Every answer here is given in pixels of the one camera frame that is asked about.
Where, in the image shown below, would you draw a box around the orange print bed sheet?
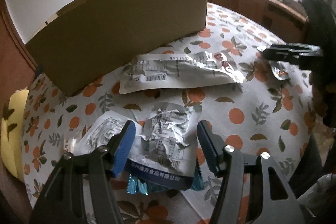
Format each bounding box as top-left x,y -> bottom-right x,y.
22,2 -> 320,224

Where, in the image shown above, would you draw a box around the white silver flat pouch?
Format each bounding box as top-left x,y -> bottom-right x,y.
73,110 -> 134,156

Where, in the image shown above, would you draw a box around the wooden louvered wardrobe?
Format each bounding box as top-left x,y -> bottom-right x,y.
1,0 -> 35,223

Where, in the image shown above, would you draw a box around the small silver red wrapper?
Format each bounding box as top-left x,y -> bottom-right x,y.
269,61 -> 290,81

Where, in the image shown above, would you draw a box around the yellow plush pillow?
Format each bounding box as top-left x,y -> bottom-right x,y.
1,89 -> 29,182

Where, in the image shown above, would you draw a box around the silver snack bag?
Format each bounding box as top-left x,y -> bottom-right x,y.
128,102 -> 202,177

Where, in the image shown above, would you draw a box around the long white snack pouch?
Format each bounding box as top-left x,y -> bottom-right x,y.
120,51 -> 246,94

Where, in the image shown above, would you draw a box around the small clear-wrapped snack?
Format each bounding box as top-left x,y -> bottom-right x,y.
63,138 -> 77,154

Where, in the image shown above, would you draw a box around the brown cardboard box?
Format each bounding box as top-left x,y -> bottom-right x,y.
26,0 -> 207,96

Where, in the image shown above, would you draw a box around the teal foil snack packet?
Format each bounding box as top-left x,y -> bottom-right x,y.
125,159 -> 205,195

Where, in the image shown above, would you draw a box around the wooden window-side cabinet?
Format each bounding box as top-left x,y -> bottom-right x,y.
208,0 -> 309,43

